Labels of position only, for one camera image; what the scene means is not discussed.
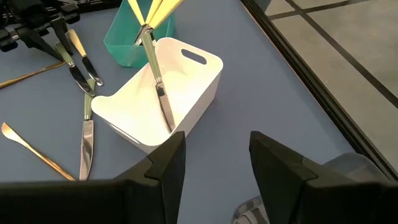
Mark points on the teal plastic bin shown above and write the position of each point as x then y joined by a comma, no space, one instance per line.
124,40

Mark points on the gold knife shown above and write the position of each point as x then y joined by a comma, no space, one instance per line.
37,152
31,74

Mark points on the white plastic bin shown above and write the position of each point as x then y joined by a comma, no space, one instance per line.
133,109

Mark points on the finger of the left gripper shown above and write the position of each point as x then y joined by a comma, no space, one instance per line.
63,34
40,42

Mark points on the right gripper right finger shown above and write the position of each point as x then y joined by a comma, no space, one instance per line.
311,202

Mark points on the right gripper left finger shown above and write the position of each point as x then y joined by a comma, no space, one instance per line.
93,202

